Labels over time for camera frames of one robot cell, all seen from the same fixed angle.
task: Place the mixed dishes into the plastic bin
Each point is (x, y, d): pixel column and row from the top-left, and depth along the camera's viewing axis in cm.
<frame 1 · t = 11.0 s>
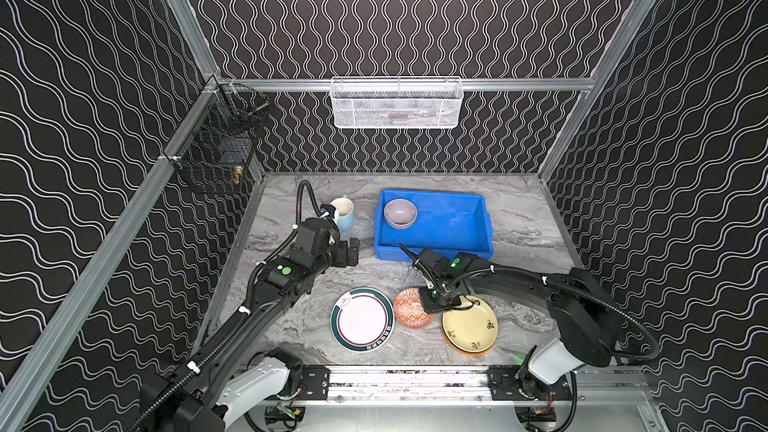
left hand: (342, 238, 78), fingers open
right hand: (429, 310, 84), fingers closed
blue plastic bin: (452, 223, 110), on the table
lavender ceramic bowl: (400, 213, 106), point 5 cm above the table
light blue ceramic mug: (344, 214, 98), point 10 cm above the table
white plate green red rim: (362, 319, 86), on the table
orange patterned ceramic bowl: (409, 310, 87), on the table
cream yellow patterned plate: (471, 331, 84), on the table

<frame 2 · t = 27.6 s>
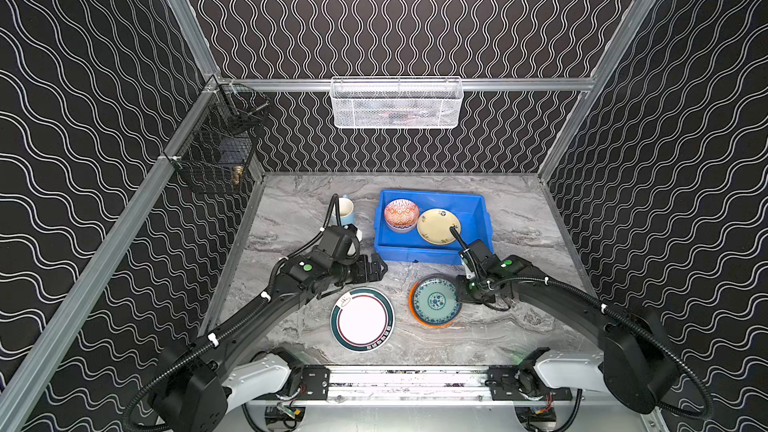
left hand: (376, 265, 78), fingers open
right hand: (461, 296, 85), fingers closed
orange patterned ceramic bowl: (401, 213, 105), point 5 cm above the table
cream yellow patterned plate: (434, 225, 105), point 3 cm above the table
blue floral green plate: (435, 300, 88), point 2 cm above the table
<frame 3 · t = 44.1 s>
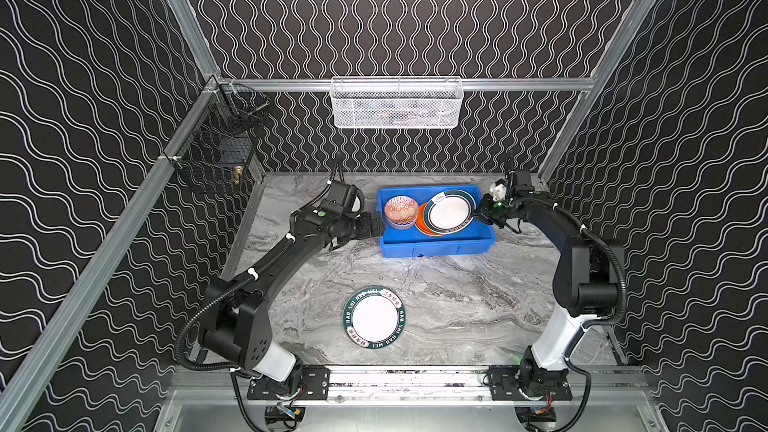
left hand: (372, 225, 84), fingers open
right hand: (473, 213, 95), fingers closed
white plate green red rim: (450, 212, 103), point 7 cm above the table
orange plate: (421, 225, 103), point 4 cm above the table
green rim lettered plate: (374, 317, 86), point 2 cm above the table
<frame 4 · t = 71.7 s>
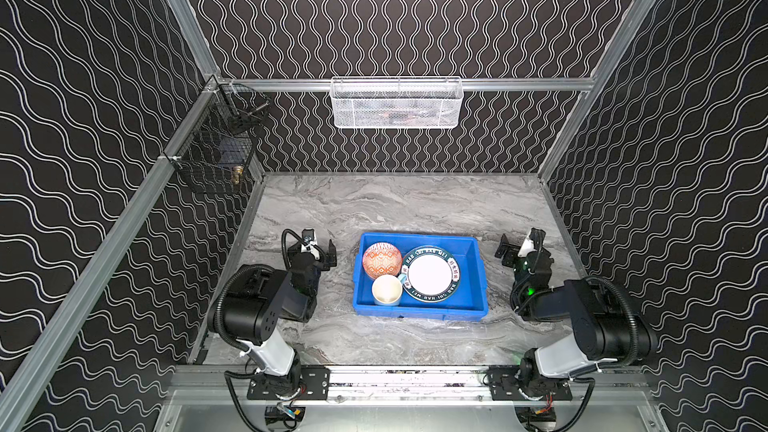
left hand: (315, 242, 93), fingers open
right hand: (525, 240, 91), fingers open
blue plastic bin: (468, 303, 90), on the table
orange patterned ceramic bowl: (382, 258, 94), point 5 cm above the table
green rim lettered plate: (433, 273, 92), point 4 cm above the table
